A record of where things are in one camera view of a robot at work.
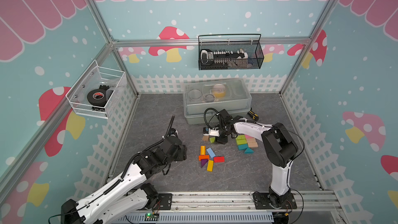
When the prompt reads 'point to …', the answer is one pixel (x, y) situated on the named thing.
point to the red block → (218, 159)
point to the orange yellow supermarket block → (202, 150)
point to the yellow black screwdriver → (254, 115)
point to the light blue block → (211, 152)
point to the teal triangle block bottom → (249, 151)
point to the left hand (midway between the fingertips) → (180, 151)
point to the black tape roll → (97, 97)
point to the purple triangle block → (203, 162)
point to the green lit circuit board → (149, 216)
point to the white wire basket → (95, 76)
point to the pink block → (247, 136)
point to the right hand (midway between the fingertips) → (216, 135)
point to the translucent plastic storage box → (230, 94)
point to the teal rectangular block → (242, 146)
